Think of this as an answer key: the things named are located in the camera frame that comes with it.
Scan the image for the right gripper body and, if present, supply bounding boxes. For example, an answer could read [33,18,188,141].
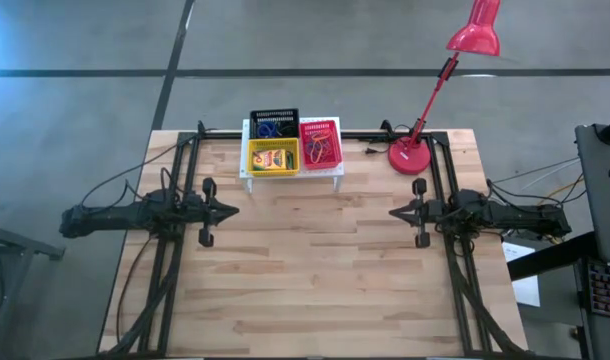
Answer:
[410,177,452,249]

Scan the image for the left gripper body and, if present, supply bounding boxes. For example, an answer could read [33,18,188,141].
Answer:
[182,177,222,249]

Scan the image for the yellow plastic basket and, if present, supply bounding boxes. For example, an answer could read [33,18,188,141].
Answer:
[246,137,302,178]

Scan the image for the blue rubber band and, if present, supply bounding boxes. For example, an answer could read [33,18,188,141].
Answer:
[304,142,332,160]

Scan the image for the orange rubber band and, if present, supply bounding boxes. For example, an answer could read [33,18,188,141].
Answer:
[309,130,333,165]

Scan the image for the black plastic basket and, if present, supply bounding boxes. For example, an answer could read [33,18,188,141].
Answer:
[248,107,301,140]

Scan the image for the red desk lamp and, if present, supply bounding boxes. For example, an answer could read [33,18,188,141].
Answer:
[387,0,503,177]

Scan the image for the black desk bar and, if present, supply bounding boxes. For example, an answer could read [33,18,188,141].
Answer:
[506,231,600,282]

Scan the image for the dark grey desk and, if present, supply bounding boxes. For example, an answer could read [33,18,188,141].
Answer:
[574,114,610,360]

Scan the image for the white perforated metal shelf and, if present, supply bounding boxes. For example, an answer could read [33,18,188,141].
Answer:
[239,116,346,194]

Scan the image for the red plastic basket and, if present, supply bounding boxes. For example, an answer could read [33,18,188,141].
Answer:
[297,119,343,171]

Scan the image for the white paper sheet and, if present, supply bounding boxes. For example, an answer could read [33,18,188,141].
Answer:
[501,241,542,308]

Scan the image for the grey metal stand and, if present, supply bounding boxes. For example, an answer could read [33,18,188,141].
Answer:
[0,218,67,360]

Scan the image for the computer keyboard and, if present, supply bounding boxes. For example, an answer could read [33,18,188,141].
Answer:
[587,259,610,321]

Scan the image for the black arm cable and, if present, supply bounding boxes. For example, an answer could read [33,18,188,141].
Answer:
[78,128,209,207]

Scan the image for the black aluminium table frame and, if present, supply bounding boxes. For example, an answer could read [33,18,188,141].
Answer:
[98,129,532,358]

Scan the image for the tangled cable bundle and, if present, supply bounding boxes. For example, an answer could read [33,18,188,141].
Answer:
[487,157,589,246]

